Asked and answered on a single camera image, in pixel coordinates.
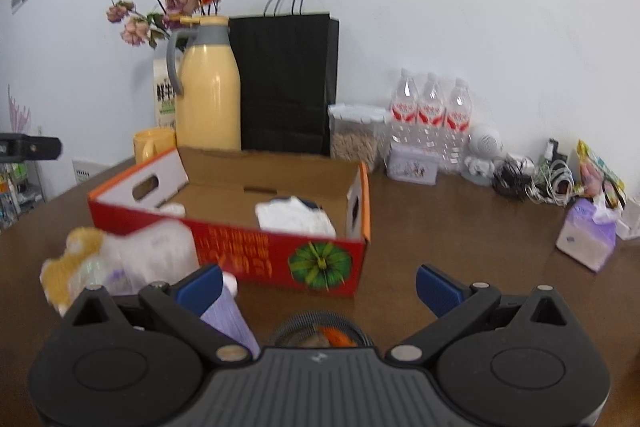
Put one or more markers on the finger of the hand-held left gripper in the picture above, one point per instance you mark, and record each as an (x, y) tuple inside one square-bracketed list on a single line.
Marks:
[(35, 147)]

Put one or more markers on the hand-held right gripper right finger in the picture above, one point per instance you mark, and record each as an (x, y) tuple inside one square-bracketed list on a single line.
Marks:
[(440, 292)]

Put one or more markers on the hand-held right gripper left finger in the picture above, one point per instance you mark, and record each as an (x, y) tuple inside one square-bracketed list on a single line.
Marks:
[(200, 289)]

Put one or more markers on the purple knit cloth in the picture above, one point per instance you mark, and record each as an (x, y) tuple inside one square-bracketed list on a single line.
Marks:
[(230, 322)]

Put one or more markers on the clear plastic container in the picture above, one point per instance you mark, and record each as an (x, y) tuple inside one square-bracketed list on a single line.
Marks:
[(155, 252)]

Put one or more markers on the red cardboard box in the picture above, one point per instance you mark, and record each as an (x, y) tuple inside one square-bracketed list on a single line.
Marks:
[(280, 262)]

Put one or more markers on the yellow and white plush toy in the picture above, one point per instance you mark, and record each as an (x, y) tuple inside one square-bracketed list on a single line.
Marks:
[(62, 274)]

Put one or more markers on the shelf with small items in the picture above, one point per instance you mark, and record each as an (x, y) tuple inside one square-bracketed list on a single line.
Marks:
[(20, 192)]

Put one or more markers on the orange small object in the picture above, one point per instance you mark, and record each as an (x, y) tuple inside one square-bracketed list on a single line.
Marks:
[(340, 337)]

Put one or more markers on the white cloth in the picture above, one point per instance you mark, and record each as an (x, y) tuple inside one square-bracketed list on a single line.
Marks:
[(290, 214)]

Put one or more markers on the yellow mug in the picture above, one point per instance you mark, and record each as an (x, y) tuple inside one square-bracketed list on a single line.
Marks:
[(155, 142)]

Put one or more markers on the pale purple tin box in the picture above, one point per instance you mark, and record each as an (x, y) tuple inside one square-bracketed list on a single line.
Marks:
[(412, 167)]

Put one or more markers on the white milk carton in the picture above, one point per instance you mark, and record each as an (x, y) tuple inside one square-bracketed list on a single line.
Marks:
[(162, 97)]

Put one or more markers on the purple tissue pack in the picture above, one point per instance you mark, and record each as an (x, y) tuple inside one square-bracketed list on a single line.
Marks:
[(582, 239)]

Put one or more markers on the white robot-shaped speaker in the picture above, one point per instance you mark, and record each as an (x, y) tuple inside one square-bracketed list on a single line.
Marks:
[(487, 144)]

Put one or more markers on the clear container of seeds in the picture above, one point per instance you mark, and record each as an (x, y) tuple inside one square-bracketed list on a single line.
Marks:
[(352, 149)]

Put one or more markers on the clear water bottle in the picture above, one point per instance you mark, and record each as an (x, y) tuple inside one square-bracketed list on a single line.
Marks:
[(459, 117), (431, 112), (405, 107)]

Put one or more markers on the yellow thermos jug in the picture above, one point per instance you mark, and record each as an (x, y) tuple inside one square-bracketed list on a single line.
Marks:
[(207, 97)]

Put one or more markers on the colourful snack packet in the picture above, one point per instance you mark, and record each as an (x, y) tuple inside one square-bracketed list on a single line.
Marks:
[(595, 167)]

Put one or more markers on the black paper bag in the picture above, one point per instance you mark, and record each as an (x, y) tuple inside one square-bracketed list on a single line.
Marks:
[(285, 82)]

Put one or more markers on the purple wall sticker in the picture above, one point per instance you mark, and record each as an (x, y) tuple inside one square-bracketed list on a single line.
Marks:
[(17, 114)]

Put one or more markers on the white wall socket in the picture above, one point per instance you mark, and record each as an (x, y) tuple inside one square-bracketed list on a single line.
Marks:
[(87, 169)]

